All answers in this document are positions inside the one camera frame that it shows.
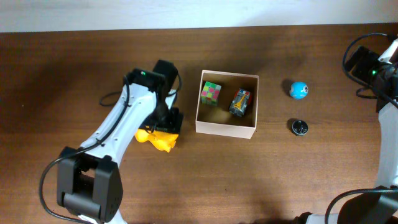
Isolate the pink cardboard box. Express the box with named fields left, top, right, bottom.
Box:
left=195, top=70, right=259, bottom=139

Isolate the multicoloured puzzle cube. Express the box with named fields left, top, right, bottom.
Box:
left=200, top=82, right=221, bottom=106

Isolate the black round disc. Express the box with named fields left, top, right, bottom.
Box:
left=292, top=119, right=308, bottom=136

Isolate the blue toy ball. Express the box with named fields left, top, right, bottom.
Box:
left=289, top=82, right=308, bottom=100

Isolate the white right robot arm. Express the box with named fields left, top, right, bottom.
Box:
left=293, top=35, right=397, bottom=224

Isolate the orange rubber toy figure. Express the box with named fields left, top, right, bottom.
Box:
left=135, top=129, right=179, bottom=152

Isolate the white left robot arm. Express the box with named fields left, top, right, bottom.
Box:
left=57, top=60, right=183, bottom=223

